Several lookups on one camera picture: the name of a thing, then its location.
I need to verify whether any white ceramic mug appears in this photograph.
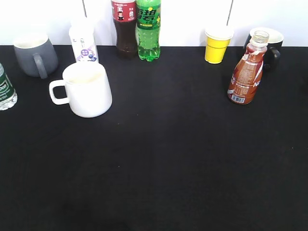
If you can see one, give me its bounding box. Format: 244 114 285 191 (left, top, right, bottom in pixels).
49 61 113 118

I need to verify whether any brown coffee drink bottle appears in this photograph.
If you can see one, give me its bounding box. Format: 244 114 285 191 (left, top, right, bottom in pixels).
227 30 269 105

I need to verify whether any green sprite bottle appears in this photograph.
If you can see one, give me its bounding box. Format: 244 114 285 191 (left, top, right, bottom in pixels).
136 0 161 62

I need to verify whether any yellow paper cup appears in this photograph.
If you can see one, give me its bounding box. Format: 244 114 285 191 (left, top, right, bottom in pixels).
205 26 234 64

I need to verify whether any dark cola bottle red label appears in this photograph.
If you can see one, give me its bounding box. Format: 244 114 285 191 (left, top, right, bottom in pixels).
111 0 138 58

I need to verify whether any white purple yogurt bottle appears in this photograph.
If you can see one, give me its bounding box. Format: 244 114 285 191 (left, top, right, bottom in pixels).
69 17 99 63

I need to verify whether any black ceramic mug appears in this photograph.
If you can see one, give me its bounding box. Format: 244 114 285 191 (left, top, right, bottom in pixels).
243 27 284 72

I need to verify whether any grey ceramic mug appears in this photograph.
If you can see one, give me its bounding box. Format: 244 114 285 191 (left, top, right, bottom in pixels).
13 32 58 79

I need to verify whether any clear water bottle green label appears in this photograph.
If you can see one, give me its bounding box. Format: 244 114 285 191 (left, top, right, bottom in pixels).
0 64 17 111

